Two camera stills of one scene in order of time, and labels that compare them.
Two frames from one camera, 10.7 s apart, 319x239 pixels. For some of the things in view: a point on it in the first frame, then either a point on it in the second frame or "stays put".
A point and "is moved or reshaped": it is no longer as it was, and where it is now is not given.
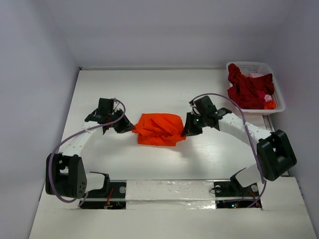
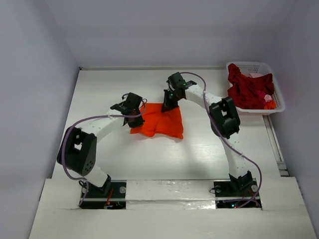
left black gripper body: [120, 125] to [137, 121]
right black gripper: [193, 122] to [168, 100]
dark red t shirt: [248, 92] stays put
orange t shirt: [159, 129] is moved or reshaped
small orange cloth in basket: [270, 105] stays put
